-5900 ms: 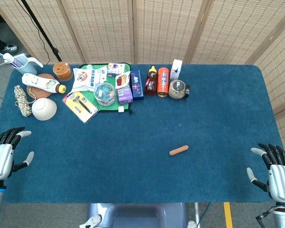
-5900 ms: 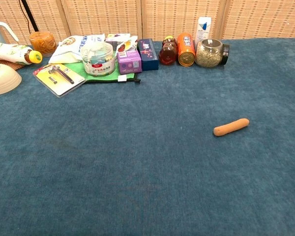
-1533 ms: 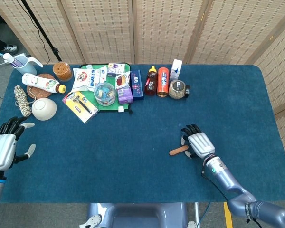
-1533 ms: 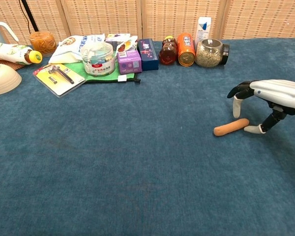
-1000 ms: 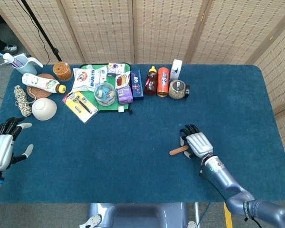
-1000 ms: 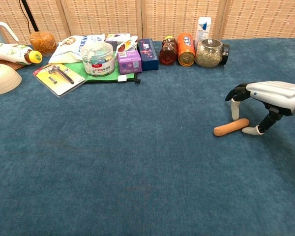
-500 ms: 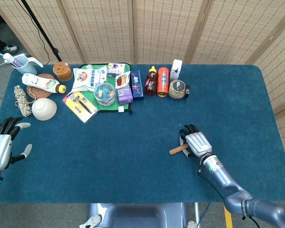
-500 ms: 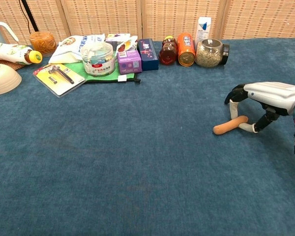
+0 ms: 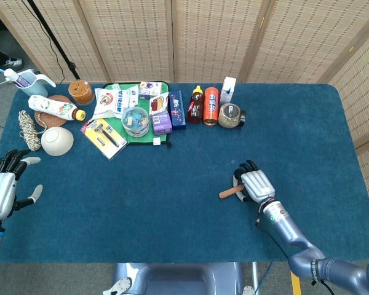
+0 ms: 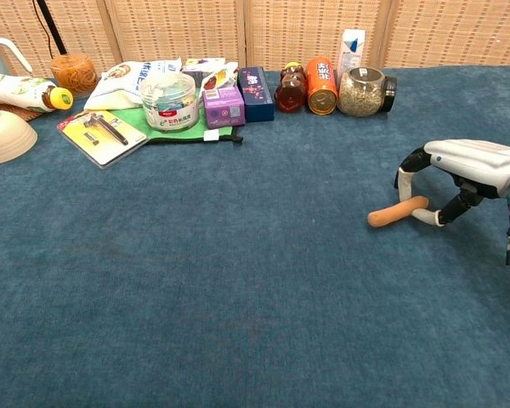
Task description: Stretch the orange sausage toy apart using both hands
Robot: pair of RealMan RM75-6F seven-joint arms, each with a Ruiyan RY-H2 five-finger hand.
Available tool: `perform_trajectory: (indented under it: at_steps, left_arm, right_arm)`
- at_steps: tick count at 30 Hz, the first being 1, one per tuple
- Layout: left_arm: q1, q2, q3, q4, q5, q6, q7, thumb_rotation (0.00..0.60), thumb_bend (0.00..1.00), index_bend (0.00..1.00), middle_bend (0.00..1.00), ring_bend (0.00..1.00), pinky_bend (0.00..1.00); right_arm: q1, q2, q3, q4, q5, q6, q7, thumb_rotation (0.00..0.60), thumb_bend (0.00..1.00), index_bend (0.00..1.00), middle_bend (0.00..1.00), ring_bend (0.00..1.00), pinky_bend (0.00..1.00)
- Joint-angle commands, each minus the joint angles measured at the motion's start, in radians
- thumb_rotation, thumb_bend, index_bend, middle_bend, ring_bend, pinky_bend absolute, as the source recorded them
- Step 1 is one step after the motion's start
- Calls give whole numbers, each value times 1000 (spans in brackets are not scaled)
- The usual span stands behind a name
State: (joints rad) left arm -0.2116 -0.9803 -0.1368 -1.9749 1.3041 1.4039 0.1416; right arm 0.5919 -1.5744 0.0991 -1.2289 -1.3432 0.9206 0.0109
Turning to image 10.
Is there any right five-finger robot hand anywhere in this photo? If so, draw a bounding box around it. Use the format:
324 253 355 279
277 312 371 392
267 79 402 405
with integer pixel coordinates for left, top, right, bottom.
394 139 510 229

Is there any small sausage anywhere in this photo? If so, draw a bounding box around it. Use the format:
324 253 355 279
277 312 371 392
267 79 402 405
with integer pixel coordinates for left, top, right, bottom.
367 195 430 230

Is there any glass seed jar black lid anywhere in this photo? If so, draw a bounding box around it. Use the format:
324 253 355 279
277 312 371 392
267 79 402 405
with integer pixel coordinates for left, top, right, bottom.
337 66 399 117

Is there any white and blue carton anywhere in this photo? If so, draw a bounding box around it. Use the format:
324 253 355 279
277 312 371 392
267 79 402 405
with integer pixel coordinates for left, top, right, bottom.
337 28 366 82

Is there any orange drink can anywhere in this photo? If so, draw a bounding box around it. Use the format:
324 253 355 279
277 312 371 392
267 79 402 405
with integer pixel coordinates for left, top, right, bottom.
305 56 339 116

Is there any amber honey squeeze bottle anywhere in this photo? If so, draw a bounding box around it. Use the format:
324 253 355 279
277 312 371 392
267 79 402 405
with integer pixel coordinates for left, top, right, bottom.
274 61 308 114

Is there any dark blue long box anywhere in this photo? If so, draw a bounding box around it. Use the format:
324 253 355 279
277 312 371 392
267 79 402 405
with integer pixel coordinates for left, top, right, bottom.
236 66 275 123

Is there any bamboo folding screen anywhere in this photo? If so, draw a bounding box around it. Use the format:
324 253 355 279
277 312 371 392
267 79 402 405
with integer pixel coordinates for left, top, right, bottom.
0 0 510 80

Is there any small purple box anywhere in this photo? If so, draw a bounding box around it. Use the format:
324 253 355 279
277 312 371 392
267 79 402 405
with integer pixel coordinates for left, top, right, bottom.
201 86 247 130

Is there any white snack packet red fruit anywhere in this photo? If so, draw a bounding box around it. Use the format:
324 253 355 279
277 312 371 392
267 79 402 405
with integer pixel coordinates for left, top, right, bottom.
199 62 240 93

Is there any white box with purple print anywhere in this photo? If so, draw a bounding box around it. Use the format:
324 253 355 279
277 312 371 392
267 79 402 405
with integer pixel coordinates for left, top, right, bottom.
181 57 226 76

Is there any blue felt table cloth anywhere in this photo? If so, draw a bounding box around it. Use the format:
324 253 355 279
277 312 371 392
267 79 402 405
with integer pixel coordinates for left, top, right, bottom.
0 64 510 408

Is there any green tray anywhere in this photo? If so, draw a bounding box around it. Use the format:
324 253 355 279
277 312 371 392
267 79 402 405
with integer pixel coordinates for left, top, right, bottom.
110 105 244 145

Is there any clear tub of binder clips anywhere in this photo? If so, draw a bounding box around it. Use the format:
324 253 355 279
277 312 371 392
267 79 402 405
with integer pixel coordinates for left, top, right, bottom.
138 71 201 133

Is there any white sugar bag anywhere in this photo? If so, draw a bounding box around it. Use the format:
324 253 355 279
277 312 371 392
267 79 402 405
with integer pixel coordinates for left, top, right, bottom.
83 57 184 111

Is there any razor in yellow blister pack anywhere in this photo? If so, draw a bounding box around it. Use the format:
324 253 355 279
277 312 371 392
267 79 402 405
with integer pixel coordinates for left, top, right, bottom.
56 109 149 170

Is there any clear jar of rubber bands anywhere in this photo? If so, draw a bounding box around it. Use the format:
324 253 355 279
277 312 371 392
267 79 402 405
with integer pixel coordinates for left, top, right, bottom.
49 53 99 94

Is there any black tripod stand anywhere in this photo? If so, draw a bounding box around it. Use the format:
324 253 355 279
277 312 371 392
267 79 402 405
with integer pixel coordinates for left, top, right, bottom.
32 0 69 56

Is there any round woven brown coaster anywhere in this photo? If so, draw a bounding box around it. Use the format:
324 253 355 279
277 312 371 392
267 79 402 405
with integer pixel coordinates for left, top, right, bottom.
0 101 46 123

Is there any white bottle with yellow cap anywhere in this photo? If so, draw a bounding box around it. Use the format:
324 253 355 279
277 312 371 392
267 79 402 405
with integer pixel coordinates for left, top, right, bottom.
0 69 75 114

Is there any cream upturned bowl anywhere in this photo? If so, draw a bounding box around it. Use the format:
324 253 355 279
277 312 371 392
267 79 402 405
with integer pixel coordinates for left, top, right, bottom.
0 109 39 167

